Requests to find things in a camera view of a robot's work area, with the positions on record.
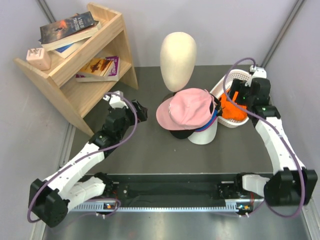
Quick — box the orange purple book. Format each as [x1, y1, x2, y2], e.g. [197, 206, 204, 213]
[75, 56, 120, 83]

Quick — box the white slotted cable duct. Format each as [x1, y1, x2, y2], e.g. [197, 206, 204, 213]
[71, 199, 254, 214]

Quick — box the light pink cap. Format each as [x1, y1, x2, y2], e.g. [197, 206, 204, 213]
[156, 88, 215, 131]

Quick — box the blue cap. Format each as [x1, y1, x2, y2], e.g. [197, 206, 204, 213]
[195, 102, 218, 132]

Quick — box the black cap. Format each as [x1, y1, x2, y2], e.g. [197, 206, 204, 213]
[169, 93, 222, 140]

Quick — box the purple cable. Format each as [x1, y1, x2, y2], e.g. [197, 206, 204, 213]
[27, 91, 139, 223]
[222, 57, 306, 218]

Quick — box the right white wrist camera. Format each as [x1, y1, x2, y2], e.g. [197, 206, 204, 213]
[245, 65, 267, 87]

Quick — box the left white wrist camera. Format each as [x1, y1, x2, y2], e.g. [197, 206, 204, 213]
[103, 90, 128, 109]

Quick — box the orange cap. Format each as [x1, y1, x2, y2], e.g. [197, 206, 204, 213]
[219, 93, 248, 122]

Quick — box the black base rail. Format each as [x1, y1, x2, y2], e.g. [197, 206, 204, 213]
[102, 173, 252, 207]

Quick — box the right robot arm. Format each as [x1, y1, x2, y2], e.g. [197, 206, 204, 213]
[228, 77, 318, 207]

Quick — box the beige mannequin head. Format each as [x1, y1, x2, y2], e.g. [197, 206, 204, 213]
[160, 32, 197, 93]

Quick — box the white perforated basket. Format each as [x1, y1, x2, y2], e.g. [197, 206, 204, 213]
[210, 69, 251, 128]

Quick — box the dark cover paperback book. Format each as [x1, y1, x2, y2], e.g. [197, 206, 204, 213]
[39, 11, 102, 51]

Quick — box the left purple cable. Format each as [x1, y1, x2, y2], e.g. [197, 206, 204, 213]
[27, 91, 139, 223]

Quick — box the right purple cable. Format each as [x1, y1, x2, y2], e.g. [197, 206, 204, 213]
[222, 57, 306, 218]

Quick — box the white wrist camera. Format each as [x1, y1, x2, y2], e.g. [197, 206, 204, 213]
[103, 90, 128, 109]
[245, 65, 267, 87]

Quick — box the pink power adapter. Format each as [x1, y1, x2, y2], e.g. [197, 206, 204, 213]
[26, 47, 52, 71]

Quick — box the wooden shelf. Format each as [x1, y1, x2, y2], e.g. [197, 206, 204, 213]
[13, 2, 139, 136]

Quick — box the blue cover book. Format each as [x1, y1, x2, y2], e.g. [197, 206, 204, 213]
[52, 39, 87, 59]

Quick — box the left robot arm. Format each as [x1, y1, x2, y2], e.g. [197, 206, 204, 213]
[27, 100, 148, 228]

